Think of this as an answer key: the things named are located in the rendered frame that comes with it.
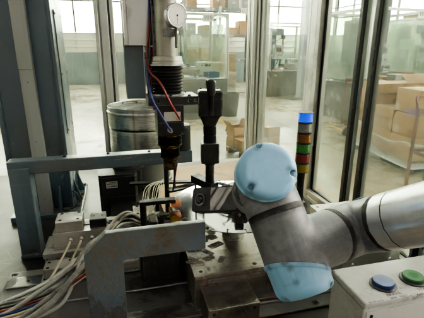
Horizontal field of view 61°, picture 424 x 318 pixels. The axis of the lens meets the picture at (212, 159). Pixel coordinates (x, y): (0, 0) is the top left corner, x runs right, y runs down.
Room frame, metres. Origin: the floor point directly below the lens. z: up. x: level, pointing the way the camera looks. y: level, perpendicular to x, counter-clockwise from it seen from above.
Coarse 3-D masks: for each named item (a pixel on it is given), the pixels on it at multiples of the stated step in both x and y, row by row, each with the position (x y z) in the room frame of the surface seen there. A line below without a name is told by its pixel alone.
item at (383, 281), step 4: (376, 276) 0.62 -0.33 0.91; (380, 276) 0.62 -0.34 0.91; (384, 276) 0.62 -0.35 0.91; (388, 276) 0.62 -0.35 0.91; (372, 280) 0.61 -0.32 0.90; (376, 280) 0.61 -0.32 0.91; (380, 280) 0.61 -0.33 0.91; (384, 280) 0.61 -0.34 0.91; (388, 280) 0.61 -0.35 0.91; (392, 280) 0.61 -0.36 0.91; (376, 284) 0.60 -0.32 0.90; (380, 284) 0.60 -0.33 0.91; (384, 284) 0.60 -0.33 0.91; (388, 284) 0.60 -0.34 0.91; (392, 284) 0.60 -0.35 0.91; (384, 288) 0.59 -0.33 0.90; (388, 288) 0.59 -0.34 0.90; (392, 288) 0.59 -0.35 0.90
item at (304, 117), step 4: (300, 112) 1.08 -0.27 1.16; (304, 112) 1.08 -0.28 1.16; (308, 112) 1.08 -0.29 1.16; (312, 112) 1.08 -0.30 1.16; (300, 116) 1.08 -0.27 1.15; (304, 116) 1.07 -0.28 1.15; (308, 116) 1.07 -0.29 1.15; (312, 116) 1.08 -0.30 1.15; (300, 120) 1.08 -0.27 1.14; (304, 120) 1.07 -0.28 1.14; (308, 120) 1.07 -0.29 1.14; (312, 120) 1.08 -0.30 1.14
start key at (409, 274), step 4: (404, 272) 0.64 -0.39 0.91; (408, 272) 0.64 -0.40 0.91; (412, 272) 0.64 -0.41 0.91; (416, 272) 0.64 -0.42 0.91; (404, 276) 0.62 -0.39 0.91; (408, 276) 0.62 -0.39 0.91; (412, 276) 0.62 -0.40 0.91; (416, 276) 0.62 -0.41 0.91; (420, 276) 0.62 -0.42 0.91; (408, 280) 0.61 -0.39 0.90; (412, 280) 0.61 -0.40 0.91; (416, 280) 0.61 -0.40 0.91; (420, 280) 0.61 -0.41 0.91
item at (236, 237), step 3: (222, 234) 0.88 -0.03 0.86; (225, 234) 0.87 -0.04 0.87; (228, 234) 0.86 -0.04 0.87; (231, 234) 0.86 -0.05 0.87; (234, 234) 0.86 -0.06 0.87; (237, 234) 0.86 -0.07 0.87; (240, 234) 0.86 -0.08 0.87; (243, 234) 0.87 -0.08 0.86; (225, 237) 0.87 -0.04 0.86; (228, 237) 0.86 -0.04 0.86; (231, 237) 0.86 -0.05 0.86; (234, 237) 0.86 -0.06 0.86; (237, 237) 0.86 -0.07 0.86; (240, 237) 0.86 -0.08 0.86; (243, 237) 0.87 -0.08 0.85; (228, 240) 0.86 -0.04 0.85; (231, 240) 0.86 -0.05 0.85; (234, 240) 0.86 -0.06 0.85; (237, 240) 0.86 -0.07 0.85
